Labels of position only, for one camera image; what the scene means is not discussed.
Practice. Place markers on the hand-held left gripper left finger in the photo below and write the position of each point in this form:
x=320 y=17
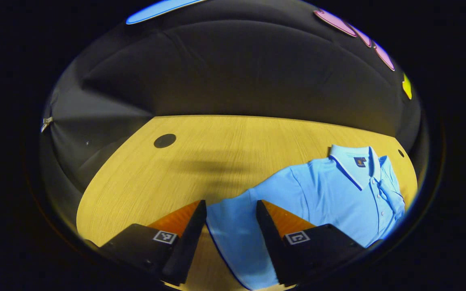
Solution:
x=188 y=246

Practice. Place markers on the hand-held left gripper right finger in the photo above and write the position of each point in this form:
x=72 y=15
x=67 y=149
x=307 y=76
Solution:
x=271 y=242

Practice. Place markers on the light blue T-shirt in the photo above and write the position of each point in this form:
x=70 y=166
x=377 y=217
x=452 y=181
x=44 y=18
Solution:
x=322 y=194

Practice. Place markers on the black backdrop cloth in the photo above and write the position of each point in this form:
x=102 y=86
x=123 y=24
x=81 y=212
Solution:
x=237 y=68

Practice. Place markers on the small metal clip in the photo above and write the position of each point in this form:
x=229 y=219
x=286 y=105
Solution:
x=46 y=123

